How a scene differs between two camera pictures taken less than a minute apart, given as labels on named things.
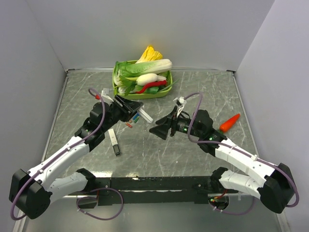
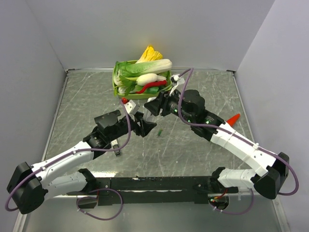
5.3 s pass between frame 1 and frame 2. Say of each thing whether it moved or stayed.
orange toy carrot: stayed
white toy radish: stayed
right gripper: moved
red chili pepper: stayed
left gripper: moved
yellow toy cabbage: stayed
